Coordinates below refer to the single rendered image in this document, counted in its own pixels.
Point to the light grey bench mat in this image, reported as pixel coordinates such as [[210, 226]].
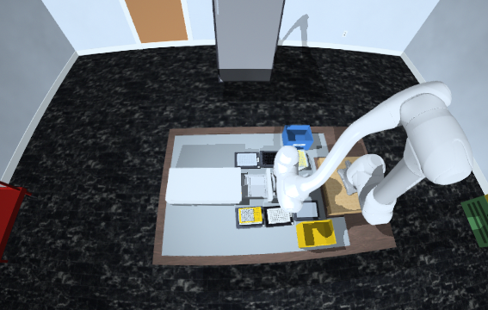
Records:
[[210, 229]]

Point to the yellow bin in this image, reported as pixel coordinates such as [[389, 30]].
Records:
[[315, 233]]

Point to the blue open-top bin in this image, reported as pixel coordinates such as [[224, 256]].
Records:
[[295, 134]]

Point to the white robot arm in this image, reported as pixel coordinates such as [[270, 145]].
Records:
[[436, 148]]

